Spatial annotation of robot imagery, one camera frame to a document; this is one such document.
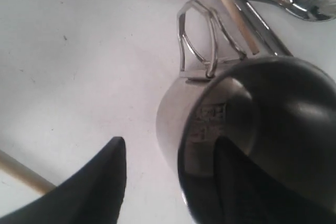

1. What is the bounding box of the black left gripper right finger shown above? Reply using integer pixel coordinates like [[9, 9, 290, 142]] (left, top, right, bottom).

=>
[[214, 136, 335, 223]]

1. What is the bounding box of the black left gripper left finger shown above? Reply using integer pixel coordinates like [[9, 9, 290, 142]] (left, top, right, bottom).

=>
[[1, 137, 127, 223]]

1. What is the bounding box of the steel mug with wire handle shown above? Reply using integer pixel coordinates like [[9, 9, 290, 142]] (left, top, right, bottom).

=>
[[156, 0, 335, 223]]

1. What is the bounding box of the wooden chopstick left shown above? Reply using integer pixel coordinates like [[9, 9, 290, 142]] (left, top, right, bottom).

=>
[[1, 151, 56, 195]]

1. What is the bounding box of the wooden chopstick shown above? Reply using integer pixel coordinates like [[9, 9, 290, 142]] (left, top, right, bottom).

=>
[[221, 0, 259, 55], [1, 151, 56, 195]]

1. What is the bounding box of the steel fork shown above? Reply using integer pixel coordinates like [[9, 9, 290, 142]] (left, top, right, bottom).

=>
[[234, 0, 293, 57]]

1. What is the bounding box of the wooden chopstick right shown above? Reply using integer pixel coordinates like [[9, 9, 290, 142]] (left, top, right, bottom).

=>
[[221, 0, 259, 55]]

